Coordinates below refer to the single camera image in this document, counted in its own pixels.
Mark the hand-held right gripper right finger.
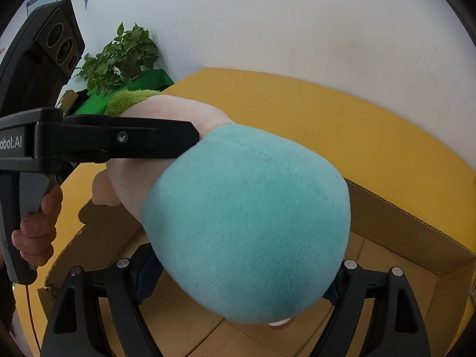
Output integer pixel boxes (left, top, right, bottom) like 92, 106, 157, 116
322, 259, 432, 357

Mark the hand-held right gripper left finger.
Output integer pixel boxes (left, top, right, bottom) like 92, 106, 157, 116
40, 245, 166, 357

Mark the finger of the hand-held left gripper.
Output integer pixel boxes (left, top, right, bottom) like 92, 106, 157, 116
61, 115, 200, 165

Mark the small brown box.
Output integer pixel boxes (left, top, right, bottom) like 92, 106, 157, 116
57, 89, 79, 118

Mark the green potted plant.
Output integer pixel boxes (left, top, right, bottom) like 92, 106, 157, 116
76, 22, 160, 96

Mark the person's left hand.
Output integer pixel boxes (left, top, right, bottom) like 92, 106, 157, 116
11, 183, 64, 268

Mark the turquoise pink plush toy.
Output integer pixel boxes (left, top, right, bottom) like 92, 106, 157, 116
92, 89, 352, 330

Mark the yellow cardboard box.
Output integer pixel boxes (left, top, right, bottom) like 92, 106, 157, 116
28, 68, 476, 357

